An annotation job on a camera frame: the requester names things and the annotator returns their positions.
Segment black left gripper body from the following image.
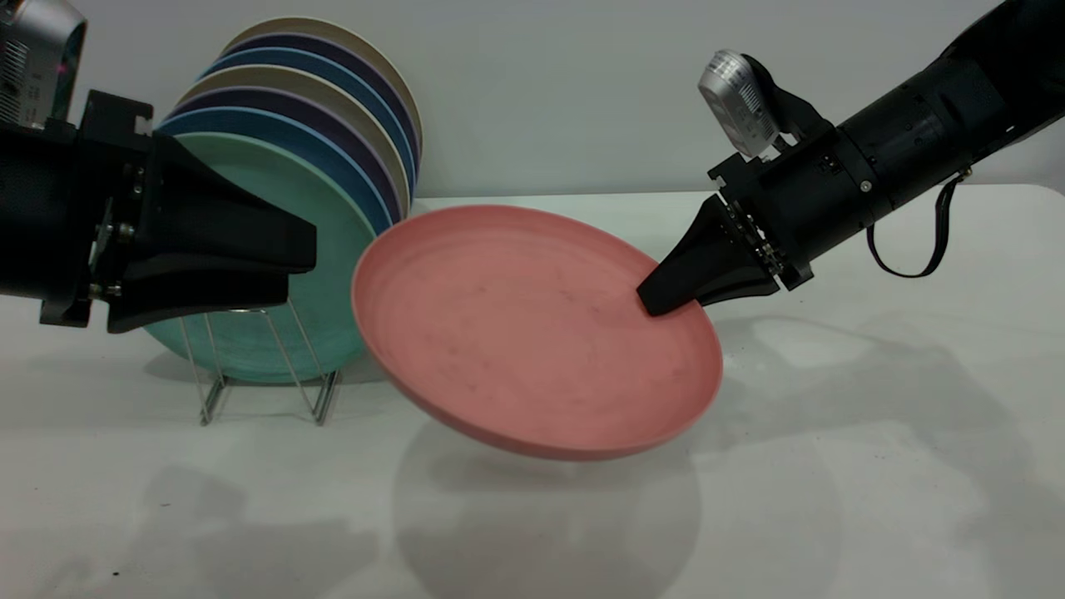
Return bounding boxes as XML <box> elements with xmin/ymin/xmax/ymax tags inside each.
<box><xmin>0</xmin><ymin>90</ymin><xmax>155</xmax><ymax>327</ymax></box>

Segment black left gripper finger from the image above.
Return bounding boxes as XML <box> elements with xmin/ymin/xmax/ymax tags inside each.
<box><xmin>106</xmin><ymin>256</ymin><xmax>292</xmax><ymax>334</ymax></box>
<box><xmin>133</xmin><ymin>133</ymin><xmax>318</xmax><ymax>273</ymax></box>

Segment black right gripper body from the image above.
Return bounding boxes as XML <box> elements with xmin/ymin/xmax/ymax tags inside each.
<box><xmin>707</xmin><ymin>125</ymin><xmax>879</xmax><ymax>290</ymax></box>

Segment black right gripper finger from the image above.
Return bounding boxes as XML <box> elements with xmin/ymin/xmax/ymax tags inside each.
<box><xmin>637</xmin><ymin>196</ymin><xmax>773</xmax><ymax>317</ymax></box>
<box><xmin>703</xmin><ymin>277</ymin><xmax>783</xmax><ymax>307</ymax></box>

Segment pink round plate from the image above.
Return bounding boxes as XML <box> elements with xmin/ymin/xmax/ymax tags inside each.
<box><xmin>351</xmin><ymin>205</ymin><xmax>725</xmax><ymax>463</ymax></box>

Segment green round plate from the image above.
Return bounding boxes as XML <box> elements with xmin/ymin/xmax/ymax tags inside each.
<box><xmin>143</xmin><ymin>133</ymin><xmax>379</xmax><ymax>385</ymax></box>

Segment blue round plate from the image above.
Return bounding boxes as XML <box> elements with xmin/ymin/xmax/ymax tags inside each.
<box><xmin>156</xmin><ymin>106</ymin><xmax>402</xmax><ymax>238</ymax></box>
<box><xmin>202</xmin><ymin>47</ymin><xmax>417</xmax><ymax>200</ymax></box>

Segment purple round plate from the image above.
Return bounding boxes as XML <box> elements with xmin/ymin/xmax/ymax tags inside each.
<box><xmin>223</xmin><ymin>33</ymin><xmax>421</xmax><ymax>176</ymax></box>
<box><xmin>171</xmin><ymin>87</ymin><xmax>406</xmax><ymax>230</ymax></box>

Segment beige round plate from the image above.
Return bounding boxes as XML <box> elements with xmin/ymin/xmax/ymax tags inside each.
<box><xmin>223</xmin><ymin>17</ymin><xmax>425</xmax><ymax>180</ymax></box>
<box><xmin>175</xmin><ymin>65</ymin><xmax>413</xmax><ymax>221</ymax></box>

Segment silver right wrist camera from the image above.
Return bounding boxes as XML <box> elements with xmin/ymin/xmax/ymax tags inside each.
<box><xmin>697</xmin><ymin>50</ymin><xmax>833</xmax><ymax>161</ymax></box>

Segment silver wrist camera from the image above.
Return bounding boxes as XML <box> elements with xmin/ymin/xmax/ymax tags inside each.
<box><xmin>0</xmin><ymin>0</ymin><xmax>87</xmax><ymax>127</ymax></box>
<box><xmin>697</xmin><ymin>50</ymin><xmax>833</xmax><ymax>161</ymax></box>

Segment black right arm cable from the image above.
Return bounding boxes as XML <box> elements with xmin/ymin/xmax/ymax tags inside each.
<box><xmin>865</xmin><ymin>171</ymin><xmax>970</xmax><ymax>280</ymax></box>

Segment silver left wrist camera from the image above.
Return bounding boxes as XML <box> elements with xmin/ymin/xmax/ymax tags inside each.
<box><xmin>0</xmin><ymin>0</ymin><xmax>87</xmax><ymax>127</ymax></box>

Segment metal wire plate rack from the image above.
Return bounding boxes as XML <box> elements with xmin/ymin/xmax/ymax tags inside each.
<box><xmin>180</xmin><ymin>306</ymin><xmax>340</xmax><ymax>428</ymax></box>

